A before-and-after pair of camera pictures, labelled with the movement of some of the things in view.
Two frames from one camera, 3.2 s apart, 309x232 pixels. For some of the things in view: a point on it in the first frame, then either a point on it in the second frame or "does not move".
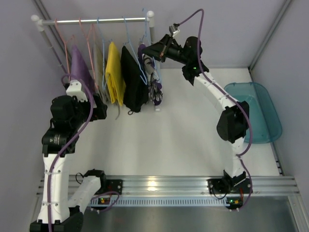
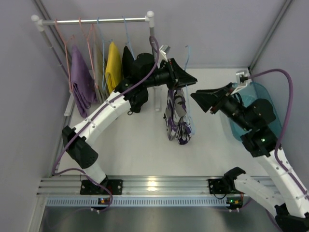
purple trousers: [80, 70] does not move
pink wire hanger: [87, 38] does not move
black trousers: [135, 88] does not move
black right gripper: [160, 48] → [216, 101]
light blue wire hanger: [152, 50] → [186, 94]
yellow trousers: [114, 75] does not move
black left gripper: [100, 110] → [172, 73]
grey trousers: [98, 65] does not move
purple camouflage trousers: [150, 71] → [178, 123]
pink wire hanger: [65, 43] does not move
